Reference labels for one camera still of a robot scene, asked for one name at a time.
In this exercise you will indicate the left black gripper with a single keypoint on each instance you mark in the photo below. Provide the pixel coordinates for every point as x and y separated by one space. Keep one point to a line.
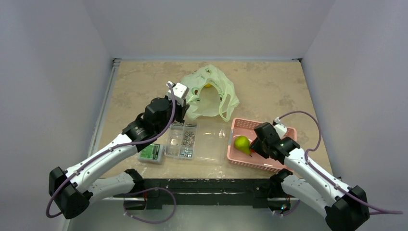
182 110

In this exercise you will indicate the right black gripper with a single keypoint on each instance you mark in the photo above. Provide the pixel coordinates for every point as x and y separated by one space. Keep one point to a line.
257 147

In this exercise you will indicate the yellow fake fruit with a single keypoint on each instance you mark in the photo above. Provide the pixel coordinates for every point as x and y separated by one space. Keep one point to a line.
243 144

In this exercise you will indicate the light green plastic bag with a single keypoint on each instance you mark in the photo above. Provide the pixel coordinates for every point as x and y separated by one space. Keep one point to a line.
218 100

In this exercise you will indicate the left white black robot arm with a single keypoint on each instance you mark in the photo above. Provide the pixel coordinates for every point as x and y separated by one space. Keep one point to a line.
73 189

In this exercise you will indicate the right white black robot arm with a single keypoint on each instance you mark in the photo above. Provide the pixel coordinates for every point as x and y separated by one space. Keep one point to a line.
343 208

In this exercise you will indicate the pink plastic basket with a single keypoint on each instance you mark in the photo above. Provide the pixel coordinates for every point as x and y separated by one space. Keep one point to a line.
245 127

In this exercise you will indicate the green white small box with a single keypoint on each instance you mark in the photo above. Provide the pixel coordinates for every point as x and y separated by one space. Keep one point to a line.
153 154

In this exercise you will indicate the clear plastic screw organizer box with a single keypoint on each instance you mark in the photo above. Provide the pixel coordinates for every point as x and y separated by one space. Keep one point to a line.
203 141

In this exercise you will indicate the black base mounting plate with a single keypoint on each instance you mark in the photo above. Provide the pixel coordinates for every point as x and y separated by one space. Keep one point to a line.
256 193

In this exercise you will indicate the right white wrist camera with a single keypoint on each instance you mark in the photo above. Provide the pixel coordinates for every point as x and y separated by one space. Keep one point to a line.
279 127

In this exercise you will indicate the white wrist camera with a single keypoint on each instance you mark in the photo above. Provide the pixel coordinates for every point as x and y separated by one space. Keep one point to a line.
279 127
177 91

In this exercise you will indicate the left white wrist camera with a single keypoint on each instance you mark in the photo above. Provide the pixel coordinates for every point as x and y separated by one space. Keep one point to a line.
177 91

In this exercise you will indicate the aluminium back frame rail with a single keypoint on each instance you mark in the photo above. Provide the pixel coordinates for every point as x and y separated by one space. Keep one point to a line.
196 59

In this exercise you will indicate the aluminium frame rail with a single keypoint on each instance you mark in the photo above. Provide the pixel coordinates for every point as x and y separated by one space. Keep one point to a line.
124 185
196 59
98 128

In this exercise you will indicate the aluminium left frame rail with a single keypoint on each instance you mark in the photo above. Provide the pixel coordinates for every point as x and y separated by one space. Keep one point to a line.
98 128

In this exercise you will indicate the aluminium front frame rail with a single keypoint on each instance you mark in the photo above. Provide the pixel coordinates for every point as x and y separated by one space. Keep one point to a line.
124 185

